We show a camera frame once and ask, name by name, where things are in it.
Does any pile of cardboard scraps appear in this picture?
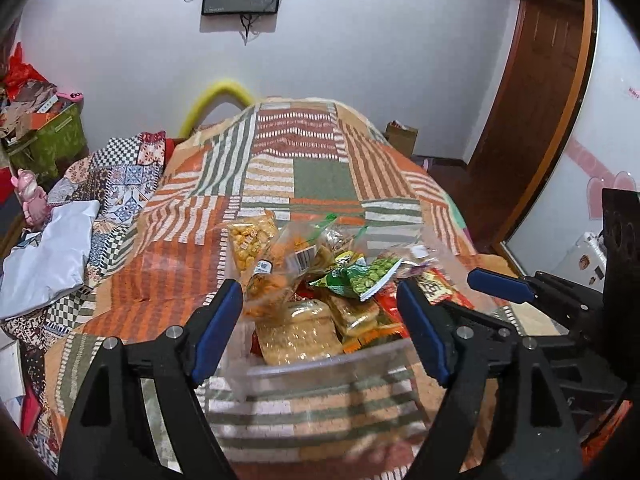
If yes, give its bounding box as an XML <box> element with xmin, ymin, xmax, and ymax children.
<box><xmin>0</xmin><ymin>82</ymin><xmax>66</xmax><ymax>147</ymax></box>

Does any checkered patterned quilt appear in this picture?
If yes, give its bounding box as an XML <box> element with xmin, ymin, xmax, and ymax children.
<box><xmin>0</xmin><ymin>130</ymin><xmax>168</xmax><ymax>461</ymax></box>

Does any brown cardboard box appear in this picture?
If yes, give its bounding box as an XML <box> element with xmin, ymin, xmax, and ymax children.
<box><xmin>385</xmin><ymin>121</ymin><xmax>419</xmax><ymax>154</ymax></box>

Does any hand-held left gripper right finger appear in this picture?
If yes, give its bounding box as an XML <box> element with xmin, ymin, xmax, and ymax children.
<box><xmin>395</xmin><ymin>277</ymin><xmax>587</xmax><ymax>480</ymax></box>

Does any yellow corn snack bag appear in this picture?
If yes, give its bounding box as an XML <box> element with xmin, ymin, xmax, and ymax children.
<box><xmin>227</xmin><ymin>210</ymin><xmax>279</xmax><ymax>287</ymax></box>

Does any small yellow cake packet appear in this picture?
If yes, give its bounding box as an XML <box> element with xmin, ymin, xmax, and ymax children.
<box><xmin>327</xmin><ymin>296</ymin><xmax>382</xmax><ymax>339</ymax></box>

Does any pink heart sticker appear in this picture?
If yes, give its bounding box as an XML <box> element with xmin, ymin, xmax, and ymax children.
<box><xmin>567</xmin><ymin>137</ymin><xmax>639</xmax><ymax>221</ymax></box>

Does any clear-wrapped biscuit pack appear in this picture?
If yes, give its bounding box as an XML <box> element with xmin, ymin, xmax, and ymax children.
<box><xmin>255</xmin><ymin>299</ymin><xmax>344</xmax><ymax>367</ymax></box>

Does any white plastic bag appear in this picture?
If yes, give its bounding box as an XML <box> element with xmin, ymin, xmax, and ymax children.
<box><xmin>0</xmin><ymin>200</ymin><xmax>102</xmax><ymax>321</ymax></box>

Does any pink toy figure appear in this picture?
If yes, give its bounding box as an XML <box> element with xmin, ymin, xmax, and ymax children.
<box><xmin>11</xmin><ymin>169</ymin><xmax>52</xmax><ymax>227</ymax></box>

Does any red crumpled bag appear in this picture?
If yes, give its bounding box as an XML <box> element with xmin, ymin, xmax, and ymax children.
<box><xmin>5</xmin><ymin>42</ymin><xmax>51</xmax><ymax>98</ymax></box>

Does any yellow foam tube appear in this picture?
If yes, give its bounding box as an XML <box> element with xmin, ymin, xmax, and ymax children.
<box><xmin>179</xmin><ymin>79</ymin><xmax>256</xmax><ymax>138</ymax></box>

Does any green-topped clear snack bag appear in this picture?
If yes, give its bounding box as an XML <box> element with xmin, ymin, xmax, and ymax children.
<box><xmin>319</xmin><ymin>212</ymin><xmax>369</xmax><ymax>263</ymax></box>

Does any orange sticks snack bag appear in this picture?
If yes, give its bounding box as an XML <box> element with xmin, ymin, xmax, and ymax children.
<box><xmin>242</xmin><ymin>222</ymin><xmax>327</xmax><ymax>319</ymax></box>

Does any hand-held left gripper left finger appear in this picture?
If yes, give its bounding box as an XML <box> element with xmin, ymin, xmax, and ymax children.
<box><xmin>57</xmin><ymin>278</ymin><xmax>245</xmax><ymax>480</ymax></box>

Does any striped patchwork blanket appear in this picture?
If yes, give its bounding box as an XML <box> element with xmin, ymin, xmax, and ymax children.
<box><xmin>42</xmin><ymin>97</ymin><xmax>521</xmax><ymax>480</ymax></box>

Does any red and yellow snack packet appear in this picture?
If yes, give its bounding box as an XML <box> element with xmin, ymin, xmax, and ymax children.
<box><xmin>416</xmin><ymin>266</ymin><xmax>474</xmax><ymax>309</ymax></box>

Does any white small appliance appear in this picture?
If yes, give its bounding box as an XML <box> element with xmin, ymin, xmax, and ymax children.
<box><xmin>554</xmin><ymin>231</ymin><xmax>609</xmax><ymax>294</ymax></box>

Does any green storage box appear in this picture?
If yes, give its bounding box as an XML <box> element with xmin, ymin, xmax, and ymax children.
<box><xmin>7</xmin><ymin>102</ymin><xmax>90</xmax><ymax>182</ymax></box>

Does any clear plastic container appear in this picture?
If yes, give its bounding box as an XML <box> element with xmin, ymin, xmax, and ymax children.
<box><xmin>215</xmin><ymin>217</ymin><xmax>501</xmax><ymax>411</ymax></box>

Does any white flat box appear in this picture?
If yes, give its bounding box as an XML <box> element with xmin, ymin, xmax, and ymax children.
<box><xmin>0</xmin><ymin>342</ymin><xmax>27</xmax><ymax>412</ymax></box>

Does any brown wooden door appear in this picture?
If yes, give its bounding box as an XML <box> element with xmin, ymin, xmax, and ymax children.
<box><xmin>465</xmin><ymin>0</ymin><xmax>599</xmax><ymax>257</ymax></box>

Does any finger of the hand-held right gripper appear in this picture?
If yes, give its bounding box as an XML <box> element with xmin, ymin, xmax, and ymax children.
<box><xmin>549</xmin><ymin>331</ymin><xmax>629</xmax><ymax>412</ymax></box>
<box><xmin>466</xmin><ymin>267</ymin><xmax>608</xmax><ymax>334</ymax></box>

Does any green pea snack packet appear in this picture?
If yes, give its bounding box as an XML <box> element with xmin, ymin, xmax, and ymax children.
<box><xmin>310</xmin><ymin>255</ymin><xmax>404</xmax><ymax>302</ymax></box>

